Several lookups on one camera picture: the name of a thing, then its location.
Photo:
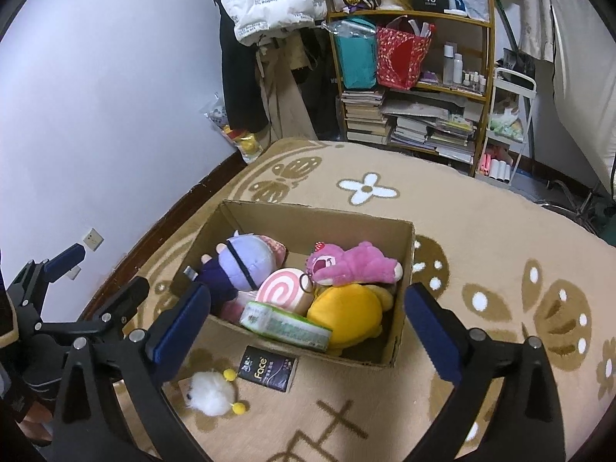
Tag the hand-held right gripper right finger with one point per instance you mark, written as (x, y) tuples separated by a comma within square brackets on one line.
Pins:
[(430, 334)]

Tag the messy pile of booklets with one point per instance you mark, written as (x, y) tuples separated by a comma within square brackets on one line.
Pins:
[(433, 130)]

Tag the white puffer jacket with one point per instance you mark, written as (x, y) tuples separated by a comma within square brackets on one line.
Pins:
[(269, 0)]

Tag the white trolley cart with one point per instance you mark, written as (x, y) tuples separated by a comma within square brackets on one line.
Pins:
[(515, 79)]

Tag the pink checked plush toy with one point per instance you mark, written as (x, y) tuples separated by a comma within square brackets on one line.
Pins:
[(276, 252)]

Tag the pale plush in cart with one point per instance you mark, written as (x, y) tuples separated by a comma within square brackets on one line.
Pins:
[(505, 122)]

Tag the pink swirl roll plush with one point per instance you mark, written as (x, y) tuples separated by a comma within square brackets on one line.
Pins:
[(279, 291)]

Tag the printed cardboard box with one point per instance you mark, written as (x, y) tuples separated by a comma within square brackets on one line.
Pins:
[(313, 221)]

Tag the person's left hand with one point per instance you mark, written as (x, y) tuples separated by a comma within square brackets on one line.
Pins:
[(34, 424)]

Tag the red patterned bag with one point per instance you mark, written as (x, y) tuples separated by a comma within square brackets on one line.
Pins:
[(402, 57)]

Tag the green tissue packet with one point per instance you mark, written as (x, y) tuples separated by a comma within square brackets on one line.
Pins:
[(284, 328)]

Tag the wooden shelf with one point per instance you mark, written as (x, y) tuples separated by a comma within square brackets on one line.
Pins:
[(486, 57)]

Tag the yellow round plush toy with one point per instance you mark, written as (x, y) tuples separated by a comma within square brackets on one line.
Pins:
[(346, 317)]

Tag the white wall socket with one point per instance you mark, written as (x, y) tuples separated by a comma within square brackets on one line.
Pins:
[(74, 273), (92, 239)]

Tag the white fluffy ball toy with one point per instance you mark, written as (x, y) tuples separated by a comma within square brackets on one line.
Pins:
[(211, 392)]

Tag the black long coat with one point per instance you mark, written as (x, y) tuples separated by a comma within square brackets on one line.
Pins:
[(240, 82)]

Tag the stack of books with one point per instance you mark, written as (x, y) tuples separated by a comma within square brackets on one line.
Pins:
[(363, 120)]

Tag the beige hanging garment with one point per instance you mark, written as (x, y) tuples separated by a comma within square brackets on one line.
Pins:
[(284, 106)]

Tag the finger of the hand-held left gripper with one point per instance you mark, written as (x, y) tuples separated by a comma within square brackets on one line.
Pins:
[(120, 298), (65, 260)]

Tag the teal bag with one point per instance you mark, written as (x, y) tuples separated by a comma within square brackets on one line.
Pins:
[(355, 57)]

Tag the purple-haired doll plush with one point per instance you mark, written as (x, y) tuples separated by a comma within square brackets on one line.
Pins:
[(245, 262)]

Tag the pink bear plush toy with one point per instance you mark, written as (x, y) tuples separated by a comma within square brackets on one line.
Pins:
[(358, 264)]

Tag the white hanging duvet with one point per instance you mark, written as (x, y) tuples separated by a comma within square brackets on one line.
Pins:
[(587, 57)]

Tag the black tissue packet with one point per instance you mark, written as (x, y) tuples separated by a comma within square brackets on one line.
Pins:
[(267, 370)]

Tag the plastic bag of toys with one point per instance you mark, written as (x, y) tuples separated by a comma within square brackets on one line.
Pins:
[(231, 130)]

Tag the row of cosmetic bottles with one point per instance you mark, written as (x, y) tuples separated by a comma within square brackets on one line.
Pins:
[(452, 70)]

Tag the dark metal stand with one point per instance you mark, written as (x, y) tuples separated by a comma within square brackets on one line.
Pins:
[(587, 207)]

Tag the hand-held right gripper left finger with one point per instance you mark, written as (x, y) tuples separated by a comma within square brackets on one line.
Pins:
[(182, 334)]

